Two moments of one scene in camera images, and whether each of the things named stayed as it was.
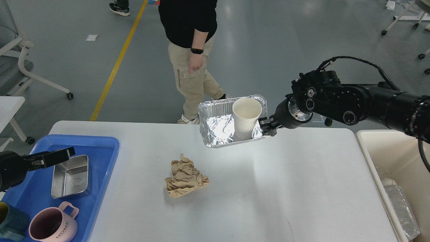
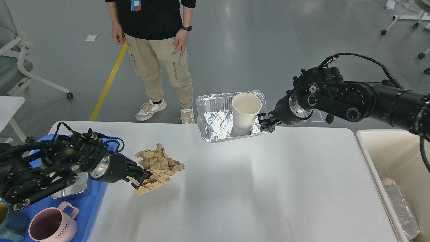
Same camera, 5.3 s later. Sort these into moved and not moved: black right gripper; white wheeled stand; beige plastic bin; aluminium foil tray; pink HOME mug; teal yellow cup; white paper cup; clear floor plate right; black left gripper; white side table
Moved: aluminium foil tray; white paper cup; black left gripper
Not moved: black right gripper; clear floor plate right; pink HOME mug; beige plastic bin; teal yellow cup; white side table; white wheeled stand
